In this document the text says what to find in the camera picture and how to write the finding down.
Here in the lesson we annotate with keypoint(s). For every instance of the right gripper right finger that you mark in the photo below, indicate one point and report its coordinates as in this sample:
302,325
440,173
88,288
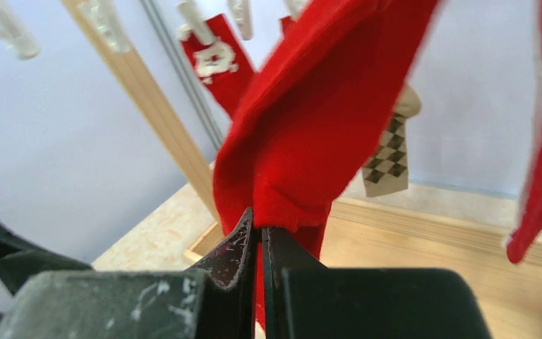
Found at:
305,299

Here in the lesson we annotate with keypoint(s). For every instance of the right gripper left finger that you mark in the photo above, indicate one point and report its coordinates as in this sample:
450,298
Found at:
213,298

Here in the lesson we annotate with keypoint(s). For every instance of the white clip drying hanger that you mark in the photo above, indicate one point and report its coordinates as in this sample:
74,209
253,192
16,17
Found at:
102,16

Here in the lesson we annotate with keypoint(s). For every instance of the wooden hanger stand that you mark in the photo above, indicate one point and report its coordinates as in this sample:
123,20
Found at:
359,234

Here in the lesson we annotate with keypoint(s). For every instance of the brown argyle sock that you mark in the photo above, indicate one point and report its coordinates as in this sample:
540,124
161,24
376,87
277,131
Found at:
387,172

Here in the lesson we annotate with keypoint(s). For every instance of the red santa sock left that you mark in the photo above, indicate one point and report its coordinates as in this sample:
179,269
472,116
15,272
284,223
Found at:
223,67

